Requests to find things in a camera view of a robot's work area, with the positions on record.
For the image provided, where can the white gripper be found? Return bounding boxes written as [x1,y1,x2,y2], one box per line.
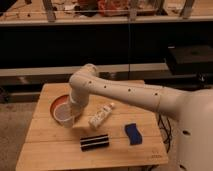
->
[68,89,89,117]

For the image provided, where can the white ceramic cup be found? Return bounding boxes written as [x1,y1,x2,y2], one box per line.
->
[53,103,73,127]

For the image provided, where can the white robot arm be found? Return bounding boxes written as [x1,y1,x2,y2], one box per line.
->
[69,64,213,171]

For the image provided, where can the orange ceramic bowl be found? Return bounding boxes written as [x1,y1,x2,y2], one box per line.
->
[50,95,78,124]

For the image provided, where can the white glue bottle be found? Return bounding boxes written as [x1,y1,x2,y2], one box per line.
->
[88,103,115,129]

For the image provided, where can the black striped block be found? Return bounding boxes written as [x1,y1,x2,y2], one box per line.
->
[80,134,109,151]

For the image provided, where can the wooden table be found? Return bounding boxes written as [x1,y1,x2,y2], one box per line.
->
[16,83,168,171]

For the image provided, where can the blue sponge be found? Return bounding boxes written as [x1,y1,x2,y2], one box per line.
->
[124,123,142,145]

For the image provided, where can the long wooden shelf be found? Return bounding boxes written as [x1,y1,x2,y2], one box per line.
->
[0,0,213,27]

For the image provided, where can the black box on shelf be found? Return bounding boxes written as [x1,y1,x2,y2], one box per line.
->
[166,45,213,75]

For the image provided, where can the black cables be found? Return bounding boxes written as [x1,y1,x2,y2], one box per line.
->
[155,113,173,154]

